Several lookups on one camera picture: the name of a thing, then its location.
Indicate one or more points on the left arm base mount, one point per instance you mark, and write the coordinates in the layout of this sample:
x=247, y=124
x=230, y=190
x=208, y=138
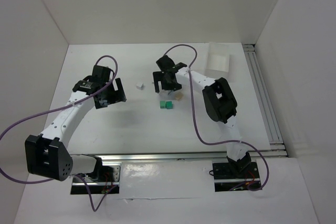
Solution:
x=107, y=181

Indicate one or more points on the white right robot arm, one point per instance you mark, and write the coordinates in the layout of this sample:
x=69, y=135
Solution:
x=219, y=101

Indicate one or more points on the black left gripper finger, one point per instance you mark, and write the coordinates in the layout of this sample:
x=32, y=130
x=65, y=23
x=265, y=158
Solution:
x=103, y=103
x=119, y=92

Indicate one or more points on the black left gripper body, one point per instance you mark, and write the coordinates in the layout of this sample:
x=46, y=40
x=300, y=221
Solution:
x=111, y=96

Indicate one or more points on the dark green wood block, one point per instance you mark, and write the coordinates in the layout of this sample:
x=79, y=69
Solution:
x=169, y=105

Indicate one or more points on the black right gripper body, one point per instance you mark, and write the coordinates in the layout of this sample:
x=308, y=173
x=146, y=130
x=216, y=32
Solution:
x=166, y=83

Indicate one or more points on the aluminium front rail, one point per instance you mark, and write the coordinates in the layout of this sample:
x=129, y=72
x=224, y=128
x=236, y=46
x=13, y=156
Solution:
x=192, y=156

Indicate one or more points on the white plastic bin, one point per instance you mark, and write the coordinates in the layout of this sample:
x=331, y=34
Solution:
x=217, y=61

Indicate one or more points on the aluminium side rail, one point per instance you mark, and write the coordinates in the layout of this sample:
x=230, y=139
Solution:
x=267, y=111

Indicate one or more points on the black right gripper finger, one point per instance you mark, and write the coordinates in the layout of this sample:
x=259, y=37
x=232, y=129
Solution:
x=157, y=78
x=171, y=86

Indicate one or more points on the light green wood block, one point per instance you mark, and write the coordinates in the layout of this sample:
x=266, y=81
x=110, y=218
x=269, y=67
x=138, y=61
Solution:
x=162, y=104

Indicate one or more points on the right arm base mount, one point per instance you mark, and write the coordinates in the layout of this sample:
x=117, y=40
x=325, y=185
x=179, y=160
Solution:
x=226, y=180

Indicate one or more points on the white lettered wood block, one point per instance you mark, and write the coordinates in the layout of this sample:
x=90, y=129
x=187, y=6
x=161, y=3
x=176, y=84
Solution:
x=140, y=86

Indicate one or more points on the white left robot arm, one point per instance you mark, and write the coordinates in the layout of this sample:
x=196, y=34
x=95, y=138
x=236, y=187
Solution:
x=47, y=154

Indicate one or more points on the tan wood block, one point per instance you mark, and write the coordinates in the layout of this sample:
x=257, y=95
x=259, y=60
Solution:
x=178, y=97

